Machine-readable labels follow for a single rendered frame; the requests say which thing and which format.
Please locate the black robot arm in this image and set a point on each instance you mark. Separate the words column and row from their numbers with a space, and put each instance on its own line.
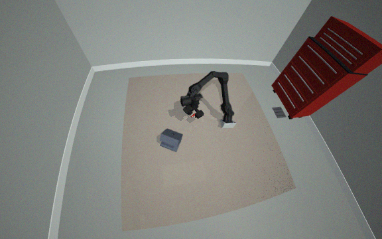
column 193, row 97

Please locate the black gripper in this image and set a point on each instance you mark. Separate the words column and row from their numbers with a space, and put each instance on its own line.
column 198, row 113

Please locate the dark blue-grey sloped panel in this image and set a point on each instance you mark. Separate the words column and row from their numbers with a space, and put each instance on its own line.
column 170, row 139

